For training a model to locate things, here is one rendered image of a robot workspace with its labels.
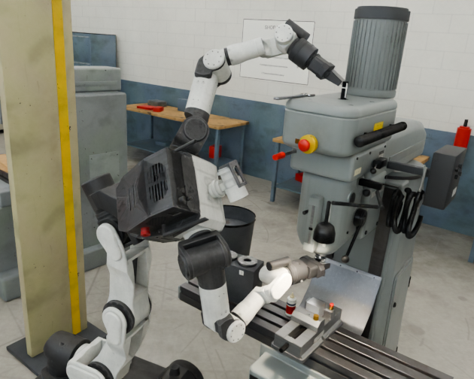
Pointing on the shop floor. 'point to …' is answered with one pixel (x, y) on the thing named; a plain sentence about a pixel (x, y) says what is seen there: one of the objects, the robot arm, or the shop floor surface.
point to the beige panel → (42, 169)
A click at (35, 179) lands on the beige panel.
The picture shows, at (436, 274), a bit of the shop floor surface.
